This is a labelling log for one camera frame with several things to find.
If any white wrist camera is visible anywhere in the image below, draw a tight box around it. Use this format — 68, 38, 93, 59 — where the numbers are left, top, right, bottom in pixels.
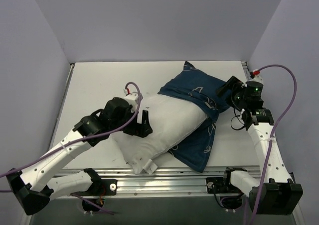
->
249, 70, 264, 84
124, 89, 143, 112

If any purple cable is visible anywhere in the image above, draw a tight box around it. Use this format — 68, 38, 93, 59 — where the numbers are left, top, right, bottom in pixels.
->
244, 64, 298, 225
0, 82, 143, 215

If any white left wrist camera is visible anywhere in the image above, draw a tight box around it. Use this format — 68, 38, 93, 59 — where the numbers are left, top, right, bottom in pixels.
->
124, 89, 143, 112

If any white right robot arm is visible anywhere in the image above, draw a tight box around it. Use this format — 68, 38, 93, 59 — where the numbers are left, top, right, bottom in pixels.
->
216, 76, 303, 215

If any aluminium front rail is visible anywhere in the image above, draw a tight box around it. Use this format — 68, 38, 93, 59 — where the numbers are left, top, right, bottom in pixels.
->
53, 166, 297, 198

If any aluminium rail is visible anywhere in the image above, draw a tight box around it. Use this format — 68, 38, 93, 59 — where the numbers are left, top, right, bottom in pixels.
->
241, 60, 297, 183
47, 63, 75, 151
53, 166, 297, 198

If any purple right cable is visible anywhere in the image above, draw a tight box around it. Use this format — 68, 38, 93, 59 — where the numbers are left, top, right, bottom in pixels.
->
244, 64, 298, 225

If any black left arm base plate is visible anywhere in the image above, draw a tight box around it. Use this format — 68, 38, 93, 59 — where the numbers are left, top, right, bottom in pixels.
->
75, 168, 117, 196

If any blue embroidered pillowcase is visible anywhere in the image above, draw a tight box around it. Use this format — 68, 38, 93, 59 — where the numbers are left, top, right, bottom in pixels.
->
158, 61, 230, 173

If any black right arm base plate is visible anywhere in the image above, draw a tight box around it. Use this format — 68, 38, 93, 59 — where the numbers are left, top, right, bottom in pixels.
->
205, 177, 242, 194

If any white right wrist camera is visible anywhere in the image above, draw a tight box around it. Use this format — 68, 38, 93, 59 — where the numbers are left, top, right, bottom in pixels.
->
249, 70, 264, 84

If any aluminium left side rail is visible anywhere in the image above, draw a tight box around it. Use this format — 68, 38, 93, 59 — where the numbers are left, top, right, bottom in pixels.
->
47, 63, 75, 151

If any white pillow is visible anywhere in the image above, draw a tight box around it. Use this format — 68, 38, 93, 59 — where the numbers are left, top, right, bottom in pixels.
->
111, 95, 207, 175

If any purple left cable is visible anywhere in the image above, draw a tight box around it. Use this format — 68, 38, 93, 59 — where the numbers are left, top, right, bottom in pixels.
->
0, 82, 143, 215

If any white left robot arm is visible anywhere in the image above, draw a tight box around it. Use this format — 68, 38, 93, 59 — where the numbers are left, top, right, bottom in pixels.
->
5, 93, 153, 215

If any aluminium right side rail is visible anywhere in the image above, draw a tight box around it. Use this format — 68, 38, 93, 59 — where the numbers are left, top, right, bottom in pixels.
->
241, 60, 297, 183

